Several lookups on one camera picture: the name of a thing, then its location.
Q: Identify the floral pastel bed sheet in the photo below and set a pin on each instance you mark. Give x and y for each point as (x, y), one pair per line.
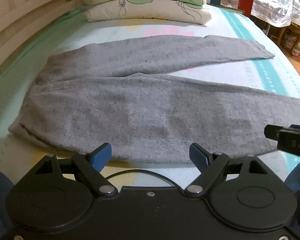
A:
(72, 31)

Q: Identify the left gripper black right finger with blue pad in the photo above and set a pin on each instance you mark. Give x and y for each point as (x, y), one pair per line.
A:
(222, 176)

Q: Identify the lower leaf print pillow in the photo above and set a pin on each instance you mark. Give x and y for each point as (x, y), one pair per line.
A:
(149, 9)

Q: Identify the white slatted bed headboard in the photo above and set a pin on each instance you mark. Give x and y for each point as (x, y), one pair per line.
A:
(20, 10)

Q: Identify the grey speckled pants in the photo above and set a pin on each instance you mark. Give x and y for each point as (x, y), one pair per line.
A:
(124, 93)

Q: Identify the table with lace cloth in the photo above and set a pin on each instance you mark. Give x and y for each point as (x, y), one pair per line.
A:
(276, 13)

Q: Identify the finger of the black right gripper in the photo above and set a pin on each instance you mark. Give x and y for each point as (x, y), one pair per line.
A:
(288, 138)

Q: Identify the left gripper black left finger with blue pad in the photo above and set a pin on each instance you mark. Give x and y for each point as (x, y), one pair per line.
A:
(78, 175)

